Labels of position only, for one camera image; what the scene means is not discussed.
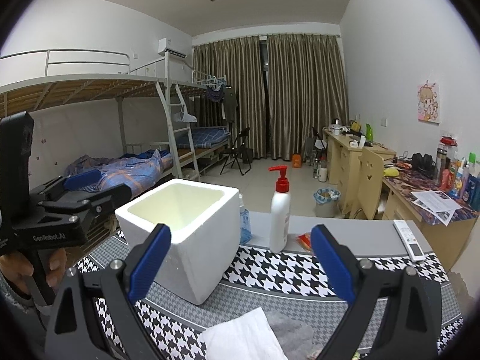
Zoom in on white tissue sheet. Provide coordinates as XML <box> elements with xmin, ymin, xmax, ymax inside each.
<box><xmin>200</xmin><ymin>307</ymin><xmax>287</xmax><ymax>360</ymax></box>

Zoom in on houndstooth table cloth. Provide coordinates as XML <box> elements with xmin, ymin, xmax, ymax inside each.
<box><xmin>75</xmin><ymin>230</ymin><xmax>463</xmax><ymax>359</ymax></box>

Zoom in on black folding chair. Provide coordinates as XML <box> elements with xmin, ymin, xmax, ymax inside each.
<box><xmin>220</xmin><ymin>127</ymin><xmax>253</xmax><ymax>176</ymax></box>

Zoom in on grey sock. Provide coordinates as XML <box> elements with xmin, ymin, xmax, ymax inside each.
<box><xmin>265</xmin><ymin>311</ymin><xmax>313</xmax><ymax>359</ymax></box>

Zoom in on small clear blue bottle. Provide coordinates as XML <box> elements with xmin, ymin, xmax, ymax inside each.
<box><xmin>239</xmin><ymin>194</ymin><xmax>251</xmax><ymax>245</ymax></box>

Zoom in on white styrofoam box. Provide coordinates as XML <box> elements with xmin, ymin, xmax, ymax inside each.
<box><xmin>115</xmin><ymin>179</ymin><xmax>240</xmax><ymax>305</ymax></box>

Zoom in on trash bin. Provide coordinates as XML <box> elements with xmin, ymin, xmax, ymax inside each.
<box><xmin>313</xmin><ymin>188</ymin><xmax>341</xmax><ymax>218</ymax></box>

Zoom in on printed paper sheets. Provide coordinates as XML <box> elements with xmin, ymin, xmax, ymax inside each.
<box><xmin>412</xmin><ymin>190</ymin><xmax>461</xmax><ymax>226</ymax></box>

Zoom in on orange bag on floor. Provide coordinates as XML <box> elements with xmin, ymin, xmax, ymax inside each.
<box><xmin>291</xmin><ymin>154</ymin><xmax>303</xmax><ymax>168</ymax></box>

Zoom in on person's left hand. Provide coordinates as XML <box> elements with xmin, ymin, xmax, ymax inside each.
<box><xmin>1</xmin><ymin>248</ymin><xmax>67</xmax><ymax>295</ymax></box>

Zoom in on anime girl wall poster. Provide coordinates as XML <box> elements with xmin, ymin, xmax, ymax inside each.
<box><xmin>417</xmin><ymin>81</ymin><xmax>440</xmax><ymax>125</ymax></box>

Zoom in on wooden desk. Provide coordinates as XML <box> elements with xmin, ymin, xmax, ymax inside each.
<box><xmin>323</xmin><ymin>127</ymin><xmax>479</xmax><ymax>270</ymax></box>

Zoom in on blue toiletry bottle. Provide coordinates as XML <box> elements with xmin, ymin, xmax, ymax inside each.
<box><xmin>461</xmin><ymin>175</ymin><xmax>480</xmax><ymax>211</ymax></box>

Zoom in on white air conditioner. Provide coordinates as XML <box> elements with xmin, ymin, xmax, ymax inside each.
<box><xmin>158</xmin><ymin>37</ymin><xmax>187</xmax><ymax>59</ymax></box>

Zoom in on red snack packet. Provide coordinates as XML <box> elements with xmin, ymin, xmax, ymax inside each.
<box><xmin>296</xmin><ymin>232</ymin><xmax>312</xmax><ymax>252</ymax></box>

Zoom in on white remote control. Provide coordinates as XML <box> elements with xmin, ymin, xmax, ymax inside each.
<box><xmin>393</xmin><ymin>219</ymin><xmax>425</xmax><ymax>263</ymax></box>

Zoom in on blue plaid quilt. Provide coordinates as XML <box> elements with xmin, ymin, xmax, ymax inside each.
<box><xmin>64</xmin><ymin>150</ymin><xmax>173</xmax><ymax>197</ymax></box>

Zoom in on wooden smiley chair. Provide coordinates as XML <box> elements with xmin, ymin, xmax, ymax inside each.
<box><xmin>350</xmin><ymin>148</ymin><xmax>384</xmax><ymax>220</ymax></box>

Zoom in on white lotion pump bottle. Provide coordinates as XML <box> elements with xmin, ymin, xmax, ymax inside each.
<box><xmin>268</xmin><ymin>165</ymin><xmax>290</xmax><ymax>253</ymax></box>

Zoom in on brown striped curtains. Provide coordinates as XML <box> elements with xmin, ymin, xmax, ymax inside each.
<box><xmin>193</xmin><ymin>34</ymin><xmax>349</xmax><ymax>161</ymax></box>

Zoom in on metal bunk bed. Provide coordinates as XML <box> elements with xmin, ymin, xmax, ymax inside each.
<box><xmin>1</xmin><ymin>47</ymin><xmax>224</xmax><ymax>187</ymax></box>

